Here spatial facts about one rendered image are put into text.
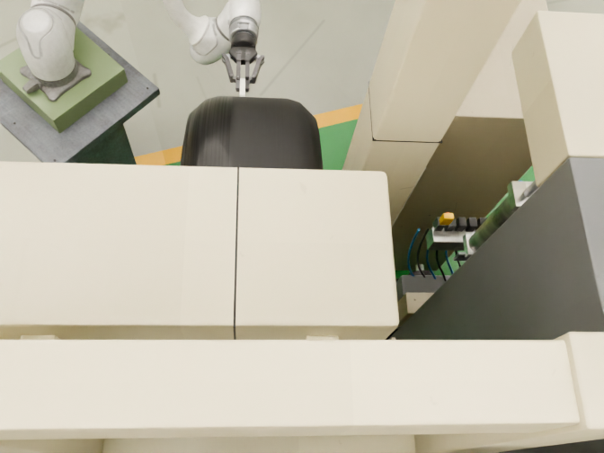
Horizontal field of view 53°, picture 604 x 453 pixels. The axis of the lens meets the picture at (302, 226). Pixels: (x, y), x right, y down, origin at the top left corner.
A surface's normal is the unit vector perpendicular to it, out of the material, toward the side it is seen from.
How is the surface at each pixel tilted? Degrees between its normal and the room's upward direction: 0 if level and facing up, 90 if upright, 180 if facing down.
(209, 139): 18
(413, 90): 90
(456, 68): 90
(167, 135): 0
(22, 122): 0
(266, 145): 7
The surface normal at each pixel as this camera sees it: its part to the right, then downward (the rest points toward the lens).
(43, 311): 0.09, -0.39
